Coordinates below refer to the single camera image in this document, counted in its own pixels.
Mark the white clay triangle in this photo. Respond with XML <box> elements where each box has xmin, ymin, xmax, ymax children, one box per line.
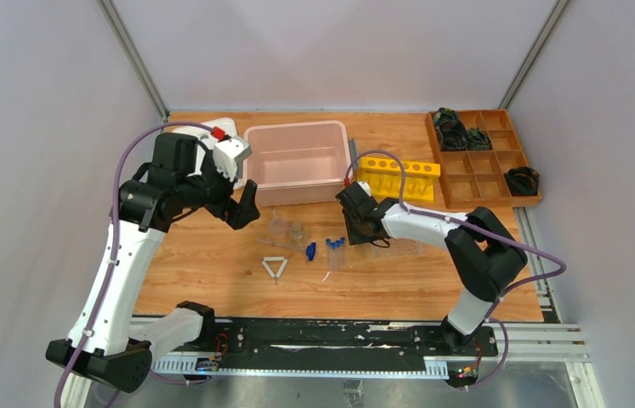
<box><xmin>261</xmin><ymin>257</ymin><xmax>288</xmax><ymax>285</ymax></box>

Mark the white bin lid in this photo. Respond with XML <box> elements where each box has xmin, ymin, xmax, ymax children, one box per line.
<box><xmin>170</xmin><ymin>117</ymin><xmax>240</xmax><ymax>148</ymax></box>

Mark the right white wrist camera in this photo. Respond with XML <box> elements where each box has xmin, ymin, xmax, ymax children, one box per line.
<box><xmin>356</xmin><ymin>181</ymin><xmax>372</xmax><ymax>196</ymax></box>

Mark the small glass flask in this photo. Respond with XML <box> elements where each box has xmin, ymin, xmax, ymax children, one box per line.
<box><xmin>289</xmin><ymin>222</ymin><xmax>309</xmax><ymax>247</ymax></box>

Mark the rolled black tie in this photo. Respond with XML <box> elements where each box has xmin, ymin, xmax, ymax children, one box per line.
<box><xmin>504</xmin><ymin>167</ymin><xmax>541</xmax><ymax>196</ymax></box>

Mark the rolled dark tie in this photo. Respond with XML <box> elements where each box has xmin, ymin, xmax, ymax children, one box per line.
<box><xmin>433</xmin><ymin>107</ymin><xmax>468</xmax><ymax>151</ymax></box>

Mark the clear syringe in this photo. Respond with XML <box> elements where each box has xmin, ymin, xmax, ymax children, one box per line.
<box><xmin>256</xmin><ymin>238</ymin><xmax>305</xmax><ymax>253</ymax></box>

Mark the rolled green tie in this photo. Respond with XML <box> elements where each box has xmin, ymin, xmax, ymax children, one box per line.
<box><xmin>466</xmin><ymin>127</ymin><xmax>492</xmax><ymax>150</ymax></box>

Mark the blue capped tube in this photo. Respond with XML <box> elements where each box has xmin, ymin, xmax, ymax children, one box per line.
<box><xmin>331</xmin><ymin>241</ymin><xmax>337</xmax><ymax>273</ymax></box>
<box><xmin>326</xmin><ymin>238</ymin><xmax>333</xmax><ymax>272</ymax></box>
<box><xmin>337</xmin><ymin>237</ymin><xmax>346</xmax><ymax>269</ymax></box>
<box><xmin>332</xmin><ymin>240</ymin><xmax>343</xmax><ymax>271</ymax></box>

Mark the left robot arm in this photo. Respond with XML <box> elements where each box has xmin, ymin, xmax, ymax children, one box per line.
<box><xmin>46</xmin><ymin>129</ymin><xmax>259</xmax><ymax>393</ymax></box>

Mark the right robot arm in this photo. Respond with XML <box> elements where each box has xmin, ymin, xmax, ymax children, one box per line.
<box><xmin>336</xmin><ymin>182</ymin><xmax>527</xmax><ymax>355</ymax></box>

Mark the blue clip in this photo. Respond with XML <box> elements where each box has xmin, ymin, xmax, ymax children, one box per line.
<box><xmin>304</xmin><ymin>241</ymin><xmax>316</xmax><ymax>262</ymax></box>

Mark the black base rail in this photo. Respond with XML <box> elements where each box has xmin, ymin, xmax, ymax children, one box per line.
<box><xmin>152</xmin><ymin>318</ymin><xmax>499</xmax><ymax>387</ymax></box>

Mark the wooden compartment tray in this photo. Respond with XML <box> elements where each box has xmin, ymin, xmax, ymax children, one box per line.
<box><xmin>425</xmin><ymin>109</ymin><xmax>542</xmax><ymax>210</ymax></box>

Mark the clear acrylic tube rack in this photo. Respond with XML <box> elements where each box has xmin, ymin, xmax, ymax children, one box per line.
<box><xmin>369</xmin><ymin>238</ymin><xmax>423</xmax><ymax>259</ymax></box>

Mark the yellow test tube rack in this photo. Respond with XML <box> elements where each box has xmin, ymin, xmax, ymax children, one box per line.
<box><xmin>356</xmin><ymin>156</ymin><xmax>441</xmax><ymax>202</ymax></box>

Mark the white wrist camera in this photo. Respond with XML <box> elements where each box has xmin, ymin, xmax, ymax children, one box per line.
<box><xmin>213</xmin><ymin>136</ymin><xmax>252</xmax><ymax>182</ymax></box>
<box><xmin>356</xmin><ymin>181</ymin><xmax>372</xmax><ymax>196</ymax></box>

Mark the pink plastic bin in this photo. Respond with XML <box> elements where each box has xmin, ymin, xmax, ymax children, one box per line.
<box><xmin>244</xmin><ymin>120</ymin><xmax>351</xmax><ymax>207</ymax></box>

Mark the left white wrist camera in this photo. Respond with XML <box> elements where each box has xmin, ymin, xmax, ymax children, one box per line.
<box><xmin>213</xmin><ymin>136</ymin><xmax>252</xmax><ymax>182</ymax></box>

